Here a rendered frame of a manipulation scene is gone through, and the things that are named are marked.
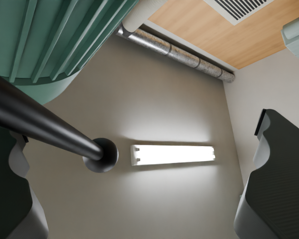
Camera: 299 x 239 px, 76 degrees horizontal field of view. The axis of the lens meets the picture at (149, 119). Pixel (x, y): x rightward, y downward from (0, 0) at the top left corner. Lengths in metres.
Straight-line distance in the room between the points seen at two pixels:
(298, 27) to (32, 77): 2.14
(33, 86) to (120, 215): 1.59
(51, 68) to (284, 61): 3.22
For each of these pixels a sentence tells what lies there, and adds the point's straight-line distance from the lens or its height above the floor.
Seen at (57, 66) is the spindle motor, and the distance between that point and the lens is 0.18.
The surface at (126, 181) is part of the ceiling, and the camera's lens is 1.74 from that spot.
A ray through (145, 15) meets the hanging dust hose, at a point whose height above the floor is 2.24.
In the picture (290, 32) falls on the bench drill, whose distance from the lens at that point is 2.22.
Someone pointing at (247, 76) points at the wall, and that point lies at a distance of 3.43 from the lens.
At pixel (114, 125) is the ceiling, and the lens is 1.74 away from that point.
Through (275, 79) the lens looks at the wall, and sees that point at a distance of 3.27.
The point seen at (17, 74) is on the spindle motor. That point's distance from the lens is 0.19.
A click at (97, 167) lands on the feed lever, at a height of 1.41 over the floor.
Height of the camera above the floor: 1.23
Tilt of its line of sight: 47 degrees up
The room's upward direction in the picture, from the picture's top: 112 degrees counter-clockwise
